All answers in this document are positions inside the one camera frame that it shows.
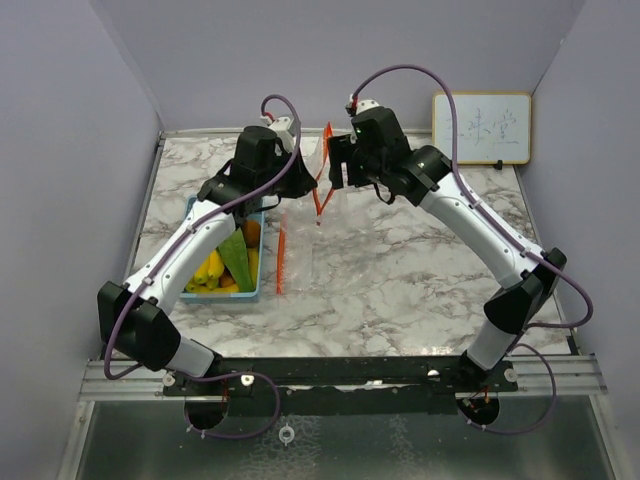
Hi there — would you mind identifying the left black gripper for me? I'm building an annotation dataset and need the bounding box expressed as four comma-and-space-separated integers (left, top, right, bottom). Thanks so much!
257, 146, 318, 199

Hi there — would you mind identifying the clear zip bag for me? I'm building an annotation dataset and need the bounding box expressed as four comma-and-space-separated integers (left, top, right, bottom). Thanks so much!
288, 122, 377, 237
276, 205, 346, 295

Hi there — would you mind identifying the green leafy vegetable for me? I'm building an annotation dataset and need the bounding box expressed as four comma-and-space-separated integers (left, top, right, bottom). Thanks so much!
217, 229, 255, 293

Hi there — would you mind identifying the blue perforated plastic basket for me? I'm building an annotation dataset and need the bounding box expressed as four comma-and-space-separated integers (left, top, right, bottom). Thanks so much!
179, 195, 265, 304

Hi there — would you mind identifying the yellow banana bunch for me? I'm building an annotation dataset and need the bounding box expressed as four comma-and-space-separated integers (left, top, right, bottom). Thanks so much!
185, 250, 225, 293

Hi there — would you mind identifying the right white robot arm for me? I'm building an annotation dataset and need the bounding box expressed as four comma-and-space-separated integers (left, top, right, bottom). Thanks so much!
327, 100, 566, 391

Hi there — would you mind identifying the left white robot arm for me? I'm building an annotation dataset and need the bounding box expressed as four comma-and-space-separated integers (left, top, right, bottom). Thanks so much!
97, 117, 317, 395

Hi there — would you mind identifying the clear zip bag on table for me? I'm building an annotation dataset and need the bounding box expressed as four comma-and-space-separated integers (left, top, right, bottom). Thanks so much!
276, 205, 346, 295

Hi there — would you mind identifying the small orange fruit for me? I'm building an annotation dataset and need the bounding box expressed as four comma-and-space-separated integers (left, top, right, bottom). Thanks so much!
241, 220, 261, 248

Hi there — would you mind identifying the single yellow banana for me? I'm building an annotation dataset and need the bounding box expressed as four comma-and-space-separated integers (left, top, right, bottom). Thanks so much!
247, 248, 260, 289

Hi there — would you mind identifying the small framed whiteboard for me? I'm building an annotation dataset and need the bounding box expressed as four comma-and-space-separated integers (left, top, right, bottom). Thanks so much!
432, 92, 532, 165

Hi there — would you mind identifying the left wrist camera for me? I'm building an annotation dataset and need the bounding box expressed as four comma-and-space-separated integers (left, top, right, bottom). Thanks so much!
260, 114, 297, 153

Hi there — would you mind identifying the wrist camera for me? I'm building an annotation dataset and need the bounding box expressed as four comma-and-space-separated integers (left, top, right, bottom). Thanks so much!
345, 98, 380, 118
260, 114, 297, 153

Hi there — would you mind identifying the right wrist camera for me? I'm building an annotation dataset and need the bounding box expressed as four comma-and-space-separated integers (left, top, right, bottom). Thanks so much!
345, 98, 380, 118

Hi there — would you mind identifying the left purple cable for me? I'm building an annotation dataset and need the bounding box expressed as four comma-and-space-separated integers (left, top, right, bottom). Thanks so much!
102, 94, 302, 441

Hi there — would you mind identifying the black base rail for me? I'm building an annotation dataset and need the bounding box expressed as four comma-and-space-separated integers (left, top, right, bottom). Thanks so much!
163, 356, 518, 418

